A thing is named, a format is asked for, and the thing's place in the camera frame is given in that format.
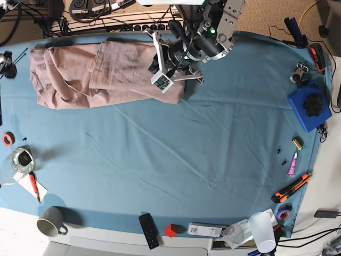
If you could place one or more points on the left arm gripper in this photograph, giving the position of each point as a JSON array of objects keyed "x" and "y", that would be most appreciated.
[{"x": 173, "y": 59}]

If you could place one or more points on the pinkish brown T-shirt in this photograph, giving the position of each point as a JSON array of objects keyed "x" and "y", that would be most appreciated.
[{"x": 96, "y": 75}]

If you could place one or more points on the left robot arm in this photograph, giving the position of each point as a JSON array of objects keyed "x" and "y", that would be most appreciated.
[{"x": 205, "y": 35}]

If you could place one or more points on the black power strip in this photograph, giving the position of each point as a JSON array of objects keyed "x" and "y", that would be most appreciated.
[{"x": 153, "y": 26}]

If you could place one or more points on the red tape roll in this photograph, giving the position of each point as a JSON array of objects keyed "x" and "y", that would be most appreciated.
[{"x": 8, "y": 139}]

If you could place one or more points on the clear plastic bag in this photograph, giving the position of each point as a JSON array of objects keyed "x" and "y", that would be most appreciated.
[{"x": 16, "y": 166}]

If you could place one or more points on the orange pen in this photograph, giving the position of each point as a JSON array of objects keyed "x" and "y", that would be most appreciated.
[{"x": 34, "y": 185}]

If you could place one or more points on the white paper note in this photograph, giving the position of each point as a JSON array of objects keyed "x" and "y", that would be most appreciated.
[{"x": 25, "y": 183}]

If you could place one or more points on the teal table cloth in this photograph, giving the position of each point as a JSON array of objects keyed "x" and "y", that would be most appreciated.
[{"x": 212, "y": 158}]

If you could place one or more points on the blue black clamp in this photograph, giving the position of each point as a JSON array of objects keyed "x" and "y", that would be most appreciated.
[{"x": 300, "y": 40}]

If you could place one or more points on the black remote control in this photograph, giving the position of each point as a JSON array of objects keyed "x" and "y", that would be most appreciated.
[{"x": 149, "y": 230}]

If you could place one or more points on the grey ceramic mug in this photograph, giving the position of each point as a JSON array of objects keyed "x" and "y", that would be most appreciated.
[{"x": 50, "y": 223}]

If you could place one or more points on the blue plastic box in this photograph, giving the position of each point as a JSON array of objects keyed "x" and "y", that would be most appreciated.
[{"x": 299, "y": 96}]

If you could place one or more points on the yellow black battery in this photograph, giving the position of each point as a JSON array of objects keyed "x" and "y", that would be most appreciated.
[{"x": 298, "y": 142}]

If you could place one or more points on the black knob on box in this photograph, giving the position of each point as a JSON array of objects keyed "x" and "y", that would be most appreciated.
[{"x": 313, "y": 105}]

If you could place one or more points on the orange black hand tool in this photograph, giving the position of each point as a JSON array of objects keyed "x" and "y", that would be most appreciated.
[{"x": 318, "y": 57}]

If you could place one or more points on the red plastic cube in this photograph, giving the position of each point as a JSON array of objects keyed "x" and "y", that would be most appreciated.
[{"x": 170, "y": 231}]

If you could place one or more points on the white barcode label box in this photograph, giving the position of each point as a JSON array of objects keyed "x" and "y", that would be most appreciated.
[{"x": 207, "y": 230}]

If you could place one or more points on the purple glue tube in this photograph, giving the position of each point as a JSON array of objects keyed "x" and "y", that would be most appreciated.
[{"x": 291, "y": 170}]

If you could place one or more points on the orange black utility knife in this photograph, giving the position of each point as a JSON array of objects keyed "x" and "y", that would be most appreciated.
[{"x": 292, "y": 188}]

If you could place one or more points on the translucent plastic cup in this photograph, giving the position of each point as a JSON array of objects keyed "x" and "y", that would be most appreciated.
[{"x": 261, "y": 228}]

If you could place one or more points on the purple tape roll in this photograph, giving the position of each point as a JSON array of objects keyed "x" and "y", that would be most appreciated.
[{"x": 284, "y": 212}]

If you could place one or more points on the black power adapter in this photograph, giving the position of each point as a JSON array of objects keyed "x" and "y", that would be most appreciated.
[{"x": 326, "y": 214}]

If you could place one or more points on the black cable ties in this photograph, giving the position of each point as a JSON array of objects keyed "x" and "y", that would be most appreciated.
[{"x": 20, "y": 57}]

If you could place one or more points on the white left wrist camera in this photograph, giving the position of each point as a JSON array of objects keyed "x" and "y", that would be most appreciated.
[{"x": 161, "y": 81}]

